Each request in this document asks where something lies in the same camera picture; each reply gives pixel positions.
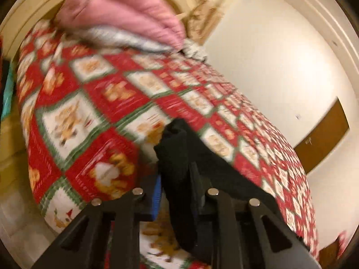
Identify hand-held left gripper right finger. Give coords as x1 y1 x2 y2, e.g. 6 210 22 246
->
190 163 322 269

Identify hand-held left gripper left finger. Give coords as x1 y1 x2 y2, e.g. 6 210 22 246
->
31 174 163 269

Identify black pants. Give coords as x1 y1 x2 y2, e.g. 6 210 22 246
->
154 118 284 254

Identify brown wooden dresser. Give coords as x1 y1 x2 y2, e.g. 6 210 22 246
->
320 241 347 269

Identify red printed patchwork bedspread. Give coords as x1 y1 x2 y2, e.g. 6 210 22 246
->
15 20 320 269

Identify red checked cloth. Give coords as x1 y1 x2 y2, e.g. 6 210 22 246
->
337 231 350 255

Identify brown wooden door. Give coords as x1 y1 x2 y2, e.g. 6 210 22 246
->
293 97 350 174

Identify white patterned pillow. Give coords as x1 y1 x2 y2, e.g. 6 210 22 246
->
182 39 208 62

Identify beige patterned curtain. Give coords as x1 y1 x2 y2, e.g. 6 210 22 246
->
179 0 253 43

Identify folded pink blanket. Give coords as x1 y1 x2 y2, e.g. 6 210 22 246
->
55 0 186 54

